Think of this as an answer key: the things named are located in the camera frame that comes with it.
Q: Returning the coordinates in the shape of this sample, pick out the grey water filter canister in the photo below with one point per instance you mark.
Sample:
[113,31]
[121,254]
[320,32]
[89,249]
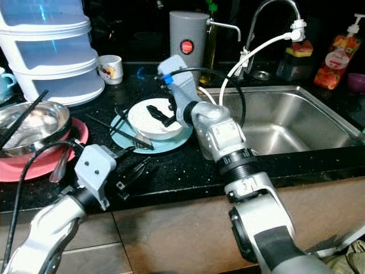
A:
[185,34]

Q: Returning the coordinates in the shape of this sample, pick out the orange dish soap bottle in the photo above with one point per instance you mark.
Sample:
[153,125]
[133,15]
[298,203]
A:
[333,63]

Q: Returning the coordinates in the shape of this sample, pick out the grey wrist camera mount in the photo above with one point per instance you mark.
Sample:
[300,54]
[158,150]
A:
[177,77]
[94,168]

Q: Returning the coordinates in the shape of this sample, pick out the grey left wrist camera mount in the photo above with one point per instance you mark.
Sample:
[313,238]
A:
[94,168]

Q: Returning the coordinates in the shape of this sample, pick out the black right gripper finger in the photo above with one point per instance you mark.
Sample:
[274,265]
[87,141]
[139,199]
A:
[161,117]

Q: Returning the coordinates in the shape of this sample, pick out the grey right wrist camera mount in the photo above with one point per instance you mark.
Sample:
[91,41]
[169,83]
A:
[177,77]

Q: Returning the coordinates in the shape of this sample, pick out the purple cup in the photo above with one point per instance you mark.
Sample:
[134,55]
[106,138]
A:
[357,83]

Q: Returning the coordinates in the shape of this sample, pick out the stainless steel sink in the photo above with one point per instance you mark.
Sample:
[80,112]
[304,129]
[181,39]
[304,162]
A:
[291,120]

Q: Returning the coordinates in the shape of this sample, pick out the green woven sack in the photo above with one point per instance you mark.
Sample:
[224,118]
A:
[348,260]

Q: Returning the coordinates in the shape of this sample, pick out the stainless steel bowl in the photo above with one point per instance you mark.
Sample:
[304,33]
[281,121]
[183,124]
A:
[34,131]

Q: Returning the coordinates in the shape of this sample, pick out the black chopstick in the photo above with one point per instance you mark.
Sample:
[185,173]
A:
[14,130]
[142,144]
[100,121]
[28,114]

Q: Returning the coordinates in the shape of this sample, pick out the clear plastic sponge holder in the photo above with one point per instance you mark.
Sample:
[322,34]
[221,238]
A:
[291,68]

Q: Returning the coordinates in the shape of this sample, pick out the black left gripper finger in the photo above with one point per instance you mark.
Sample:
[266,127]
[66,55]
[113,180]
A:
[137,180]
[138,166]

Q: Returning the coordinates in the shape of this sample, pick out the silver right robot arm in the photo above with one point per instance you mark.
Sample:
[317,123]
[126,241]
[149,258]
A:
[228,134]

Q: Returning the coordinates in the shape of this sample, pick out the round metal sink strainer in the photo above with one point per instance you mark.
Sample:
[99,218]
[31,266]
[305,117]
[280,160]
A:
[262,75]

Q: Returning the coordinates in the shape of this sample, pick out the yellow oil bottle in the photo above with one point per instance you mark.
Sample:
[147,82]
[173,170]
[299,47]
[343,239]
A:
[211,45]

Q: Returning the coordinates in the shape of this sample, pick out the teal mug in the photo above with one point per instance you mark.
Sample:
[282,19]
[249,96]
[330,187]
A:
[7,85]

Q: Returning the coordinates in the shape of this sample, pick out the red yellow sponge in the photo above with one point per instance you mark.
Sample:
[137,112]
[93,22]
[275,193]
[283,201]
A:
[302,48]

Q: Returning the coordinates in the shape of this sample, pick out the white stacked food container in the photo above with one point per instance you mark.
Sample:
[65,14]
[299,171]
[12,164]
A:
[45,51]

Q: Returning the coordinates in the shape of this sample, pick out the pink plate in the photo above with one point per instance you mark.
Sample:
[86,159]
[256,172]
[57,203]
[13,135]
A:
[28,168]

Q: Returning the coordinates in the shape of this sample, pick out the beige kitchen cabinet front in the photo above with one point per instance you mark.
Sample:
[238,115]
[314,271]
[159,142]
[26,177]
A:
[177,240]

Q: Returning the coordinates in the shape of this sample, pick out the metal kitchen faucet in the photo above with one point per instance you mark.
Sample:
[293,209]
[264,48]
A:
[296,10]

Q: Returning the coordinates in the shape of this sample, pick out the teal plate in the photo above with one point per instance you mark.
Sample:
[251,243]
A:
[168,146]

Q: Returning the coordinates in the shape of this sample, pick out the white printed mug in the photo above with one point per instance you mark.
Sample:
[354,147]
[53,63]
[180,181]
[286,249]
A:
[111,68]

